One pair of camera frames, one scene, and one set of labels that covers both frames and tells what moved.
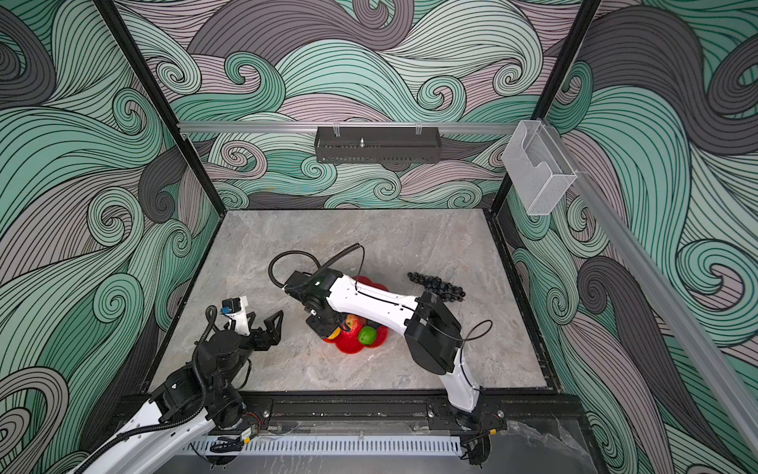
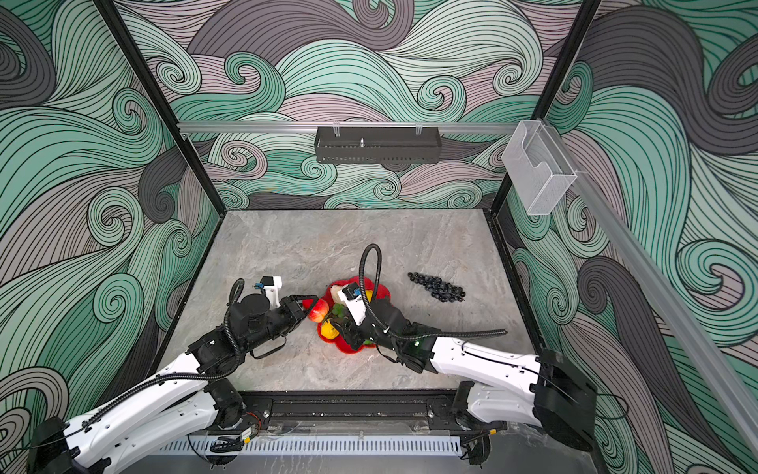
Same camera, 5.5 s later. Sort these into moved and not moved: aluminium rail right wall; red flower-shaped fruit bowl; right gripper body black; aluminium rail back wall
Moved: right gripper body black
Not moved: red flower-shaped fruit bowl; aluminium rail back wall; aluminium rail right wall
